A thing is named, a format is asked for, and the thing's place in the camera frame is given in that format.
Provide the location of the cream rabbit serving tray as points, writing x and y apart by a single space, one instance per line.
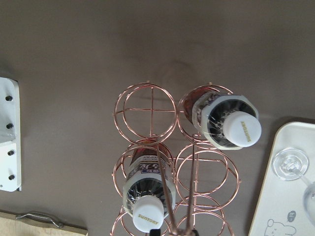
279 210

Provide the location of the copper wire bottle basket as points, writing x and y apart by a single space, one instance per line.
185 167

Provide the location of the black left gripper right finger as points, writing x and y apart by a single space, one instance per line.
193 232

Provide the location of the bamboo cutting board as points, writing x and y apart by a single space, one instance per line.
10 226

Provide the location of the clear wine glass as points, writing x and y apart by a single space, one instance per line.
292 164

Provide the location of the dark tea bottle white cap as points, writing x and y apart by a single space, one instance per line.
227 120

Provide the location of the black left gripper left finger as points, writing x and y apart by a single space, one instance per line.
154 232

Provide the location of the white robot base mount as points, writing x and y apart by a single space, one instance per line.
10 136

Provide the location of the tea bottle white blue label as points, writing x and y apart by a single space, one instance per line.
143 195

